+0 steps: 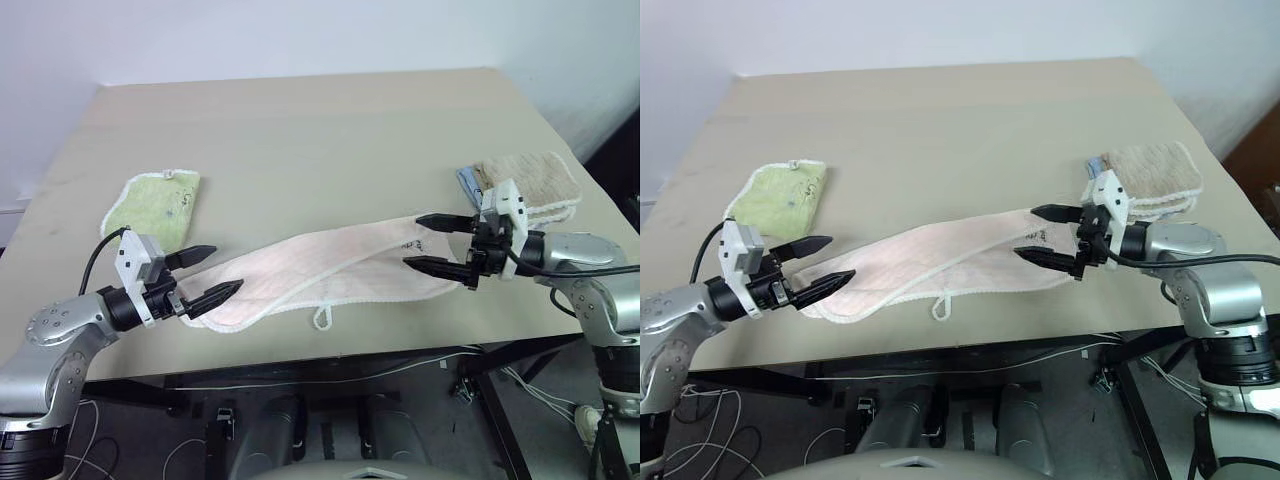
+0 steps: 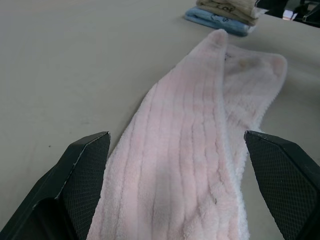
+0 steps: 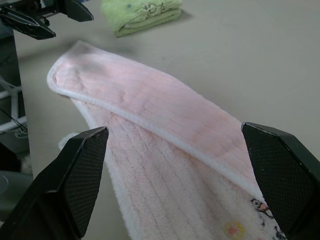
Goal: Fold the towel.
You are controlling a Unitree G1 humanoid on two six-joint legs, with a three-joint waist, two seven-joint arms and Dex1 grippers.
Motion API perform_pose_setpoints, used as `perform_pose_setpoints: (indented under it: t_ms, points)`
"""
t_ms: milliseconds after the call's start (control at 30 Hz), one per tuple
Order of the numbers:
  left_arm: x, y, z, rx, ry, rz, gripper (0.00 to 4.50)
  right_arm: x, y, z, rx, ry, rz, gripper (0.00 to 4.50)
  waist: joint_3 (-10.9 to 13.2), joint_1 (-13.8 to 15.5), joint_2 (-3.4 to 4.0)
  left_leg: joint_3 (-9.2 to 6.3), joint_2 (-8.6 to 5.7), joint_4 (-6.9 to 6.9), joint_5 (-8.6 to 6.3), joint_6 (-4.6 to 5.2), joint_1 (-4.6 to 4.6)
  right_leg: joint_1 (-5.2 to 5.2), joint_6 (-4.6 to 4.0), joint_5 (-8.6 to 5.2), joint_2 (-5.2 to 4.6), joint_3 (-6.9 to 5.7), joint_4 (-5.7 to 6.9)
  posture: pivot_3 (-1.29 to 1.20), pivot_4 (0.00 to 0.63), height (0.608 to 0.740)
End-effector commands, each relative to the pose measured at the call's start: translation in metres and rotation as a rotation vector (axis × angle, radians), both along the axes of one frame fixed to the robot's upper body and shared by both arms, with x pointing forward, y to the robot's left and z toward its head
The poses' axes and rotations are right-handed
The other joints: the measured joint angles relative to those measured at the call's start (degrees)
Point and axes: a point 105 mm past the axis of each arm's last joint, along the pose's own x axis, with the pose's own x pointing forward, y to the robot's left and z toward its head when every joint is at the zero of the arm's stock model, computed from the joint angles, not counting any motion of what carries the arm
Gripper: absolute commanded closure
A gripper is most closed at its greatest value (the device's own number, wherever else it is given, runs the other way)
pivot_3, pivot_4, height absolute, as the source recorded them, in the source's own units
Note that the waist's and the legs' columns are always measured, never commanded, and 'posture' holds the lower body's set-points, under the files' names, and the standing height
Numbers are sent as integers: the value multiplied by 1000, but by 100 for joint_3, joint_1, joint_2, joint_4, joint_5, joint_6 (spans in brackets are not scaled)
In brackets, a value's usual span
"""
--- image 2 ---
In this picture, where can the pink ribbed plush towel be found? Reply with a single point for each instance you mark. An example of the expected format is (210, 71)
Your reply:
(175, 150)

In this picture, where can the dark chair frame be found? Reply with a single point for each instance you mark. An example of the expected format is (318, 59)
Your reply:
(306, 11)

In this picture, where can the folded beige towel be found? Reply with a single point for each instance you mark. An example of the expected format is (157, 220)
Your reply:
(237, 12)

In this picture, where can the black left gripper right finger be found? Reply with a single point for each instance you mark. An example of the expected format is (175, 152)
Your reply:
(287, 180)

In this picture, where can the folded blue towel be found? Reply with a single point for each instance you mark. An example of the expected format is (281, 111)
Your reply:
(207, 18)

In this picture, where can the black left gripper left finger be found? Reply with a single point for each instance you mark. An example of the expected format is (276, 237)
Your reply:
(60, 190)

